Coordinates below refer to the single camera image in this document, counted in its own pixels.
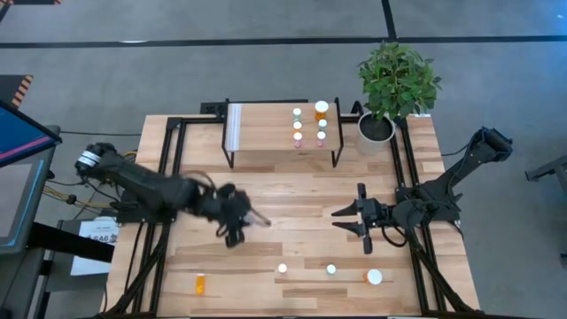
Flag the green plant in white pot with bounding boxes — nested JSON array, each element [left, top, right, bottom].
[[356, 41, 443, 155]]

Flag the black aluminium table frame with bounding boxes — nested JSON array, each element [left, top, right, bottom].
[[102, 113, 484, 319]]

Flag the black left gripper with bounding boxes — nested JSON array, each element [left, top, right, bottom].
[[207, 183, 272, 249]]

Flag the thin black floor cable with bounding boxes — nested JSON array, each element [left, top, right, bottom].
[[58, 129, 144, 137]]

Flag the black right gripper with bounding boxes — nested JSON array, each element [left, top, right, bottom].
[[330, 183, 392, 255]]

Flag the wooden shelf black metal legs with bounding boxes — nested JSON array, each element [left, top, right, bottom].
[[221, 97, 346, 172]]

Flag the black cart beam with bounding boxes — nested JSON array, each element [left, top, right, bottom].
[[26, 221, 115, 263]]

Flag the hazard striped floor mat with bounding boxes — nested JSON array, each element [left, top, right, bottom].
[[0, 74, 35, 110], [0, 0, 63, 6]]

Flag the grey equipment cart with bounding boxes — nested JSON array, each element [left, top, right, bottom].
[[0, 126, 61, 319]]

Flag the grey chair base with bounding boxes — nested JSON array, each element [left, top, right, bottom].
[[524, 154, 567, 183]]

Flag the white paper sheet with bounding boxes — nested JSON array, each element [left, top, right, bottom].
[[70, 215, 120, 276]]

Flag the wide orange capsule bottle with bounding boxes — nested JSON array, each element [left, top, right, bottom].
[[362, 268, 384, 287]]

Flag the blue screen computer monitor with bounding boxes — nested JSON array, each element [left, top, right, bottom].
[[0, 99, 62, 168]]

